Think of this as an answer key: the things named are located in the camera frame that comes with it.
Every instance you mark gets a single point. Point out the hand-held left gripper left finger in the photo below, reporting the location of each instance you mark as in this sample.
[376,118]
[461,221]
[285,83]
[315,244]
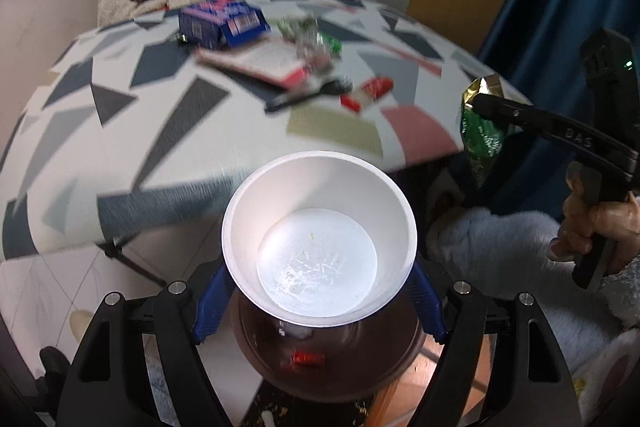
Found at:
[210,307]

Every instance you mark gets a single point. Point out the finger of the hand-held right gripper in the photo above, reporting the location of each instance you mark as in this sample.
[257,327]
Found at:
[530,117]

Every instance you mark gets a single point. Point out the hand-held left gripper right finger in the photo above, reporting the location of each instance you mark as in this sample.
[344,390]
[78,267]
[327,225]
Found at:
[427,302]

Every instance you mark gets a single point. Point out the green and gold snack bag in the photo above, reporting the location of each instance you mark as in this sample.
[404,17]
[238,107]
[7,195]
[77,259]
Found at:
[480,142]

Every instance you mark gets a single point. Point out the brown round waste bin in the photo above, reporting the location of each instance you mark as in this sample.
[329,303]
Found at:
[360,357]

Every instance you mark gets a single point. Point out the white foam bowl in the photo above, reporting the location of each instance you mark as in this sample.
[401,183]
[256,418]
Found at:
[320,257]

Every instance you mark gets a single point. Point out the black plastic spork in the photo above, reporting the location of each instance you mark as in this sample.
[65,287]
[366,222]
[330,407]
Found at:
[305,94]

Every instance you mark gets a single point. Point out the person's right hand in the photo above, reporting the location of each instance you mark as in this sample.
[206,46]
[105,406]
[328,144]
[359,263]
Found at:
[620,222]

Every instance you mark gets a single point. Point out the person's fluffy white robe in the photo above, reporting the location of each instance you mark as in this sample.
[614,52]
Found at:
[500,257]

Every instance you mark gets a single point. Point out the black table leg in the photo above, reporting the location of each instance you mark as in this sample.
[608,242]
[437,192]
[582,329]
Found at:
[135,264]

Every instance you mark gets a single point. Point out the small red wrapper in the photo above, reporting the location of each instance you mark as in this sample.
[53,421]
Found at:
[308,359]

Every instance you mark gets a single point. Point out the red and white pack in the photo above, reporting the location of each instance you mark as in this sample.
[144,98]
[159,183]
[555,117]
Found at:
[367,92]

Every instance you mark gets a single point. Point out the geometric patterned tablecloth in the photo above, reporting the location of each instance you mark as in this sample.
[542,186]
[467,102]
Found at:
[150,132]

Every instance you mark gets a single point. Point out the crumpled silver green wrapper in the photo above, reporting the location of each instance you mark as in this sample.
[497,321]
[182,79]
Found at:
[307,42]

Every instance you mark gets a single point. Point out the white and red booklet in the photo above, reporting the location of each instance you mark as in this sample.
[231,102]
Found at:
[255,62]

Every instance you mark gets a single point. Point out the blue cardboard box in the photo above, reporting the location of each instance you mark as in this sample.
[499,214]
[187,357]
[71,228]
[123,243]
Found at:
[220,24]

